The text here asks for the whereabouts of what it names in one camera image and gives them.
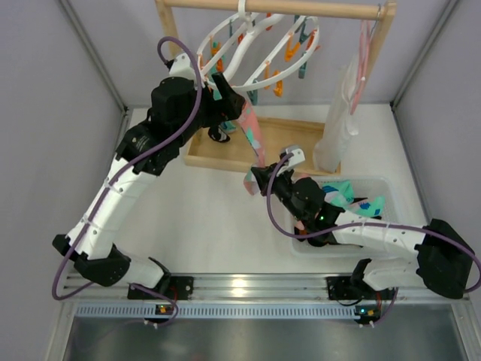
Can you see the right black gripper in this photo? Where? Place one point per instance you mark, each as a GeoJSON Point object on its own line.
{"type": "Point", "coordinates": [270, 179]}

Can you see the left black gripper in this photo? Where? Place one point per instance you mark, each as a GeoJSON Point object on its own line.
{"type": "Point", "coordinates": [233, 104]}

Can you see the pink teal sock front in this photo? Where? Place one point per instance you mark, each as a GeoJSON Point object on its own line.
{"type": "Point", "coordinates": [249, 124]}

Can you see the pink teal sock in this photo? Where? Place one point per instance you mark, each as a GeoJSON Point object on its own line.
{"type": "Point", "coordinates": [299, 226]}
{"type": "Point", "coordinates": [249, 124]}

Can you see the black white striped sock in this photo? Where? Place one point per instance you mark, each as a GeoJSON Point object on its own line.
{"type": "Point", "coordinates": [218, 135]}

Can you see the white round clip hanger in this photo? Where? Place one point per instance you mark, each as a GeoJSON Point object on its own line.
{"type": "Point", "coordinates": [224, 48]}

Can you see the mint green sock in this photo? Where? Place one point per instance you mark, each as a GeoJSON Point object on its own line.
{"type": "Point", "coordinates": [368, 207]}
{"type": "Point", "coordinates": [339, 193]}

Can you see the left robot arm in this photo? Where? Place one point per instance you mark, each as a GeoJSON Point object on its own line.
{"type": "Point", "coordinates": [178, 110]}

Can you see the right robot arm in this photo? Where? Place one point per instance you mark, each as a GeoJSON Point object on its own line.
{"type": "Point", "coordinates": [433, 256]}

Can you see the white cloth garment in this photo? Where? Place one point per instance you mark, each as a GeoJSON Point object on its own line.
{"type": "Point", "coordinates": [340, 126]}

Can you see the red black argyle sock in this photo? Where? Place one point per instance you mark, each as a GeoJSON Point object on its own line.
{"type": "Point", "coordinates": [319, 241]}

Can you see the white plastic basket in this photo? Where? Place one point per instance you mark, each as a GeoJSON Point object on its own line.
{"type": "Point", "coordinates": [364, 187]}

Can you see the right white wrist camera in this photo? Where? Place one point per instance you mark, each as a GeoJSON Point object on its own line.
{"type": "Point", "coordinates": [290, 158]}

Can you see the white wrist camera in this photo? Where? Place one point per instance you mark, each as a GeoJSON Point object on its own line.
{"type": "Point", "coordinates": [182, 72]}
{"type": "Point", "coordinates": [290, 158]}

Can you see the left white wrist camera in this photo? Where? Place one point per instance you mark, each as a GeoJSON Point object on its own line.
{"type": "Point", "coordinates": [182, 72]}

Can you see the aluminium mounting rail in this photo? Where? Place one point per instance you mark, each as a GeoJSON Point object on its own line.
{"type": "Point", "coordinates": [255, 287]}

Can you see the pink wire hanger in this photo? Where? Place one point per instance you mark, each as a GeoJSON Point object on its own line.
{"type": "Point", "coordinates": [364, 46]}

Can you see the perforated cable duct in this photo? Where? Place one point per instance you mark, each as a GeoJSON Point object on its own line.
{"type": "Point", "coordinates": [225, 311]}

